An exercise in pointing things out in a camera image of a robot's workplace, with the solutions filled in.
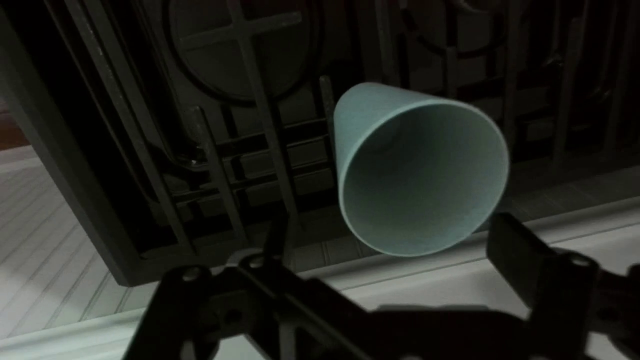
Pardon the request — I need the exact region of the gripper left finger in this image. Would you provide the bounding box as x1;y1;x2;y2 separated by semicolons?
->
123;218;376;360

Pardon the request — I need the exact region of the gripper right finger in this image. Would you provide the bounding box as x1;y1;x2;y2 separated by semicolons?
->
487;211;640;360

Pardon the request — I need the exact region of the stainless steel gas stove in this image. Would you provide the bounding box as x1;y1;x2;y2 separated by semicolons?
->
0;0;640;286

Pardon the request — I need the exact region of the light blue plastic cup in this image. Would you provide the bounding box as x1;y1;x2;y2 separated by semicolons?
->
335;82;511;258

